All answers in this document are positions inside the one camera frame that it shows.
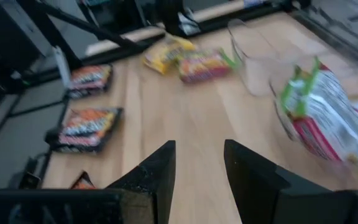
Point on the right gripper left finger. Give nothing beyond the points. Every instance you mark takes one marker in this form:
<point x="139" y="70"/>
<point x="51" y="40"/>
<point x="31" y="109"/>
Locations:
<point x="141" y="199"/>

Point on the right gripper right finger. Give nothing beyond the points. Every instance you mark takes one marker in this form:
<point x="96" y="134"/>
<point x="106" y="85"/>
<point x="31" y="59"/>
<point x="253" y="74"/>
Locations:
<point x="259" y="193"/>

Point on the lime chili shrimp ramen pack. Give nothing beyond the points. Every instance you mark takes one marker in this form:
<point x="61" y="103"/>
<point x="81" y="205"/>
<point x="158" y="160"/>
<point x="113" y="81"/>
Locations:
<point x="325" y="118"/>
<point x="202" y="67"/>

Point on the yellow chicken ramen pack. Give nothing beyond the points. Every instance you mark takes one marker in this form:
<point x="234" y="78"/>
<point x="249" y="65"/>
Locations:
<point x="166" y="56"/>

